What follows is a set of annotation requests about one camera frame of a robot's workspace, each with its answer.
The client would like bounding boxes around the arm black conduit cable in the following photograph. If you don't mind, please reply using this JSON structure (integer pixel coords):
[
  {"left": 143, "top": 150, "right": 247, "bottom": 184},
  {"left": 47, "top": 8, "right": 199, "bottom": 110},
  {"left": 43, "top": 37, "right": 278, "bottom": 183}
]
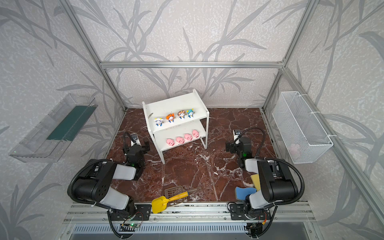
[
  {"left": 238, "top": 127, "right": 306, "bottom": 208},
  {"left": 67, "top": 131, "right": 136, "bottom": 206}
]

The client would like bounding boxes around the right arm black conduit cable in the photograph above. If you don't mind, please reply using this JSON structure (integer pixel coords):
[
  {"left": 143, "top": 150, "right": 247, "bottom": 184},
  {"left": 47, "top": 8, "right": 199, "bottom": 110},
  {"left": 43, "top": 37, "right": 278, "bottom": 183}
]
[{"left": 238, "top": 127, "right": 306, "bottom": 208}]

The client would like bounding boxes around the yellow toy shovel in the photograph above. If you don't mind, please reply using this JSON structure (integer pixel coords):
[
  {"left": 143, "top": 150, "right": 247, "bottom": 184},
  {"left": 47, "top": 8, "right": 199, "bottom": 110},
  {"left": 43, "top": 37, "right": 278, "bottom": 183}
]
[{"left": 152, "top": 191, "right": 189, "bottom": 214}]

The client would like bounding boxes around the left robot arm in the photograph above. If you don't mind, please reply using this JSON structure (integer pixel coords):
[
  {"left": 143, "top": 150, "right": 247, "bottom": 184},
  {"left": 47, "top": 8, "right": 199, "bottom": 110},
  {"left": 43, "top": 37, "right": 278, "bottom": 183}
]
[{"left": 67, "top": 142, "right": 150, "bottom": 215}]

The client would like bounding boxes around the brown slotted spatula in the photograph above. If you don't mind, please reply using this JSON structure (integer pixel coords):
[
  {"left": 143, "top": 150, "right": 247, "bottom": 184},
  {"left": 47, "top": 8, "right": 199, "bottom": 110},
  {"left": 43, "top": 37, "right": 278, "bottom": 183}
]
[{"left": 165, "top": 186, "right": 202, "bottom": 199}]

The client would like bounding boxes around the blue sponge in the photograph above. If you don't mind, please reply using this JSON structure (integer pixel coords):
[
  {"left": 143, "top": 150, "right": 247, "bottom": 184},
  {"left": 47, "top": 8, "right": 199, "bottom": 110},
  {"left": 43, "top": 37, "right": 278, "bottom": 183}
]
[{"left": 235, "top": 187, "right": 258, "bottom": 201}]

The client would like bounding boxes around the green circuit board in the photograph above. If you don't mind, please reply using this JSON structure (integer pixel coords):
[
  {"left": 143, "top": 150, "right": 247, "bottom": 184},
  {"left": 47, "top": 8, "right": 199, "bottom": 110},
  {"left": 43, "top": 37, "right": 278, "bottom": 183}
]
[{"left": 119, "top": 223, "right": 142, "bottom": 232}]

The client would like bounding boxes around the aluminium front rail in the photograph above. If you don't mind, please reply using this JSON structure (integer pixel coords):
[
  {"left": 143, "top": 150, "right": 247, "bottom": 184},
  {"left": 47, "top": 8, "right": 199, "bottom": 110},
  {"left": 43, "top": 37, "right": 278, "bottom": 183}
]
[{"left": 63, "top": 202, "right": 316, "bottom": 224}]

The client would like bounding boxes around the pink toy in basket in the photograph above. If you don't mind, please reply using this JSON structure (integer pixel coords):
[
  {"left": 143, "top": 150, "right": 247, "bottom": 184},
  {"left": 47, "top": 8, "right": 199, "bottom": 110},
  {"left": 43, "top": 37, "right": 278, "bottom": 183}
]
[{"left": 288, "top": 144, "right": 301, "bottom": 160}]

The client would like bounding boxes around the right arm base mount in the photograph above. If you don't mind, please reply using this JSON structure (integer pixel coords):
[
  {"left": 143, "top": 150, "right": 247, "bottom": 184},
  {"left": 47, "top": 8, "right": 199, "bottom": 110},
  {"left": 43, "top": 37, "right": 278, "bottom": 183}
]
[{"left": 227, "top": 202, "right": 271, "bottom": 221}]

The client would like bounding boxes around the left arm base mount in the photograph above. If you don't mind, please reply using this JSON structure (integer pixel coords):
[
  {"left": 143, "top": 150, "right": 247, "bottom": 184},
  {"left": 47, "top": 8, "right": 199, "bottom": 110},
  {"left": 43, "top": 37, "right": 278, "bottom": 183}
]
[{"left": 110, "top": 204, "right": 152, "bottom": 221}]

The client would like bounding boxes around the pink pig toy pair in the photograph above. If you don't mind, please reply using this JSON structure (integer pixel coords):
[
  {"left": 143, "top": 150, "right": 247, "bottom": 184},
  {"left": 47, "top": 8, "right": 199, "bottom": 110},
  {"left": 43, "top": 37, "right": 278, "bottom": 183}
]
[
  {"left": 176, "top": 137, "right": 185, "bottom": 144},
  {"left": 166, "top": 139, "right": 175, "bottom": 146}
]

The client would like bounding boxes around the white wire mesh basket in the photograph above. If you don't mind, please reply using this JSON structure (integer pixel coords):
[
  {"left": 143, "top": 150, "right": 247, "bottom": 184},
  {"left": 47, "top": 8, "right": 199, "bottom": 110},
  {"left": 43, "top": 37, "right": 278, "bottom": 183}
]
[{"left": 272, "top": 91, "right": 333, "bottom": 164}]

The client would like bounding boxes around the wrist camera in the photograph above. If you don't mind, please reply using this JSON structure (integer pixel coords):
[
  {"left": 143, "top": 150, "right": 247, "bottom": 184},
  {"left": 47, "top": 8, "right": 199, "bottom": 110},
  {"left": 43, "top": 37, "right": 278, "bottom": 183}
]
[
  {"left": 233, "top": 130, "right": 242, "bottom": 140},
  {"left": 130, "top": 133, "right": 141, "bottom": 147}
]

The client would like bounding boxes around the yellow sponge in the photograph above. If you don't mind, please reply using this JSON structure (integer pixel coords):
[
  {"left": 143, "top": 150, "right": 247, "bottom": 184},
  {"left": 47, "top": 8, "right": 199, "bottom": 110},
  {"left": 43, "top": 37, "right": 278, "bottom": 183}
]
[{"left": 251, "top": 174, "right": 261, "bottom": 191}]

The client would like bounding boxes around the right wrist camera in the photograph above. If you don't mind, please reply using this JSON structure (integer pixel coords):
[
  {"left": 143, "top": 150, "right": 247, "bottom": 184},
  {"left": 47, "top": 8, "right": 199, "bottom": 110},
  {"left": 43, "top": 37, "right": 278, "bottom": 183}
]
[{"left": 233, "top": 130, "right": 242, "bottom": 140}]

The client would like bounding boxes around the white blue small figurine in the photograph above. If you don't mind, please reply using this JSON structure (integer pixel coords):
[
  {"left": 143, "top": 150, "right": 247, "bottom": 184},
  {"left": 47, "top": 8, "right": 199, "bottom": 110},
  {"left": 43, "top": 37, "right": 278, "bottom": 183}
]
[{"left": 154, "top": 118, "right": 164, "bottom": 127}]

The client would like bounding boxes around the clear plastic wall bin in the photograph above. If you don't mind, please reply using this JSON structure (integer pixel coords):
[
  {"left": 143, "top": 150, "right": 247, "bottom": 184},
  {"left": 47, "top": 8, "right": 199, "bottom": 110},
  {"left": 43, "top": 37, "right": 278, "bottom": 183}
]
[{"left": 9, "top": 94, "right": 98, "bottom": 163}]

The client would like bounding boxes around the orange blue cat figurine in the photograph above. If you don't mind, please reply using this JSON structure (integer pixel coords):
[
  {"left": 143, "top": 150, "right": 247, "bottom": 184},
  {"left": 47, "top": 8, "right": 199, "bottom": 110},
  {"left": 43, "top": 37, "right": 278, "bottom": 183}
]
[{"left": 166, "top": 113, "right": 175, "bottom": 123}]

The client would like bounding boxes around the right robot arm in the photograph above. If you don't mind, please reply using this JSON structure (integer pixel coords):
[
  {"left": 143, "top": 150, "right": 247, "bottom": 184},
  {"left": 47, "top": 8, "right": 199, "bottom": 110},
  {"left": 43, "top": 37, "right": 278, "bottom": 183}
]
[{"left": 226, "top": 137, "right": 305, "bottom": 212}]

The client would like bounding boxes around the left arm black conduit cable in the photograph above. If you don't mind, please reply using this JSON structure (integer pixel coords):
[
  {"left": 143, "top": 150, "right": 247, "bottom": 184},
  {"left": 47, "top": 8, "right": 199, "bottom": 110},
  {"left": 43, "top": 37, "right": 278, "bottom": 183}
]
[{"left": 67, "top": 131, "right": 136, "bottom": 206}]

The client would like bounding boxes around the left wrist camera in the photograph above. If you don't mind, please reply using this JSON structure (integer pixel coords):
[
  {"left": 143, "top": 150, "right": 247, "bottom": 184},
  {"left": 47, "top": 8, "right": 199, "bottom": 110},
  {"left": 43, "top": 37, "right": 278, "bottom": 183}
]
[{"left": 130, "top": 133, "right": 141, "bottom": 147}]

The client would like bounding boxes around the white two-tier shelf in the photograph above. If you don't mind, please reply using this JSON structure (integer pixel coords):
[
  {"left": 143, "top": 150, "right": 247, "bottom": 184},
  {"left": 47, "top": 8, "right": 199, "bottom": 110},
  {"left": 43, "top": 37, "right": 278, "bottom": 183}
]
[{"left": 142, "top": 89, "right": 210, "bottom": 164}]

